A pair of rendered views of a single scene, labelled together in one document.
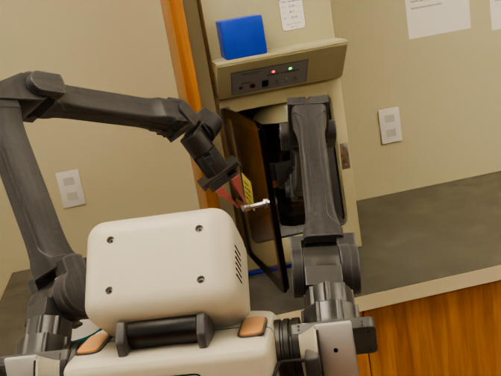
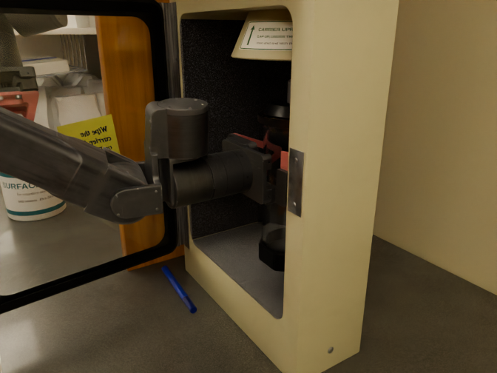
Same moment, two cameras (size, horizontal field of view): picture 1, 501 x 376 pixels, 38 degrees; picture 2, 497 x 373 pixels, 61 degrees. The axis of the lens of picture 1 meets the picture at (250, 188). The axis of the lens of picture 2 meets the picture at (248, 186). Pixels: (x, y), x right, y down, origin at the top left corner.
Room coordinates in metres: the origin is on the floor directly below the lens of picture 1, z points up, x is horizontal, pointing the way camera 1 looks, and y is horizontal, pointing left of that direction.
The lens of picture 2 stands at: (1.64, -0.60, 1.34)
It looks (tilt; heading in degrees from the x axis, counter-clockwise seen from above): 20 degrees down; 64
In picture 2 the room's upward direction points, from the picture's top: straight up
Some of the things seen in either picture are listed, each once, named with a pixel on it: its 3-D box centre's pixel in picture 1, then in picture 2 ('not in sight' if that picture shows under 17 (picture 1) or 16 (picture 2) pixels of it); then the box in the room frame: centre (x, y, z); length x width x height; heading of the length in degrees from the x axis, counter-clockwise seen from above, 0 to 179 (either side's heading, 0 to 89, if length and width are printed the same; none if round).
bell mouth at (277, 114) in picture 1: (282, 106); (299, 34); (1.95, -0.12, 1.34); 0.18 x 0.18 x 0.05
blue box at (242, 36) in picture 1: (241, 36); not in sight; (1.78, -0.04, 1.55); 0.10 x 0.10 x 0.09; 7
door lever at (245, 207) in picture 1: (249, 203); not in sight; (1.59, 0.01, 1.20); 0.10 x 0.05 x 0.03; 14
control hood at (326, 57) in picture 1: (280, 69); not in sight; (1.79, -0.12, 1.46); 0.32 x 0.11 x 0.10; 97
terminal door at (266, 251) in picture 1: (253, 196); (72, 154); (1.66, 0.00, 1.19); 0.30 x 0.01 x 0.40; 14
